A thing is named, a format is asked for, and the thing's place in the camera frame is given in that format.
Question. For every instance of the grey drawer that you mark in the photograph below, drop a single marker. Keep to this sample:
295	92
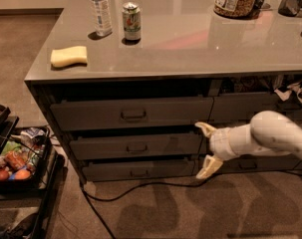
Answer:
140	169
236	107
86	115
137	146
250	163

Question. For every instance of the yellow sponge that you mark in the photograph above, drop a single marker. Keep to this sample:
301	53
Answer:
69	56

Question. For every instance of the snack bag in bin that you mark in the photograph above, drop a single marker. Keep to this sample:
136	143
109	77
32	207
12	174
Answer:
32	136

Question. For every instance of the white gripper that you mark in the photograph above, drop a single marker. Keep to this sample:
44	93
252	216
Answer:
219	142

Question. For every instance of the grey drawer cabinet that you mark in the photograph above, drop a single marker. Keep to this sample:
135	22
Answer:
185	50

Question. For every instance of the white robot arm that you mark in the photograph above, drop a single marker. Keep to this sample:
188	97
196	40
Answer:
268	134

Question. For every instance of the green white soda can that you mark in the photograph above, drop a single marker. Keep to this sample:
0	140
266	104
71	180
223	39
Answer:
132	22

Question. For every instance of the crumpled chip bag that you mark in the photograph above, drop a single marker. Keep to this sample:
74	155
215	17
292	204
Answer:
285	93

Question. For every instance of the red apple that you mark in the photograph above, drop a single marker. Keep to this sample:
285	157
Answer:
4	175

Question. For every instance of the clear plastic water bottle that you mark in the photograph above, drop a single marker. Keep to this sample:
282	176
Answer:
102	17

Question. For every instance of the orange fruit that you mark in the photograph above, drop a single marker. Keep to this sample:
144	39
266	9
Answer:
22	174

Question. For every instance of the black cart with bins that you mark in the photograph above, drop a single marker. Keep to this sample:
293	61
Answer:
28	168

